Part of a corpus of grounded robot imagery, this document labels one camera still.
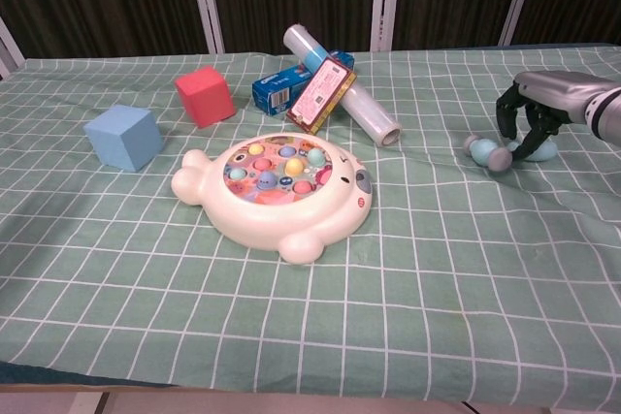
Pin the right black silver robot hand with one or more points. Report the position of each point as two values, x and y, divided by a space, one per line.
558 94

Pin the light blue toy dumbbell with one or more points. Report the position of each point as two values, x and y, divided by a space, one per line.
485 152

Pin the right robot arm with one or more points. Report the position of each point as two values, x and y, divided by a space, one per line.
606 116

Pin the white whack-a-mole toy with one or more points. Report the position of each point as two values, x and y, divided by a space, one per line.
271 220

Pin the clear plastic wrap roll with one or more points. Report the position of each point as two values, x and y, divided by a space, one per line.
369 111

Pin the green checked tablecloth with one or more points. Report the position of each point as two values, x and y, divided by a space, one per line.
436 264

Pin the pink red snack box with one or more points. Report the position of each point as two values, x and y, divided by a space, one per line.
320 94

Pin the blue Oreo cookie box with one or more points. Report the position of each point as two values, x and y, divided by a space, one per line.
276 91

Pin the red foam cube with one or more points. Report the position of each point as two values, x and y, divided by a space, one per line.
206 99

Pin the blue foam cube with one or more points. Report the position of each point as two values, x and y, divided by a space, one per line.
121 137

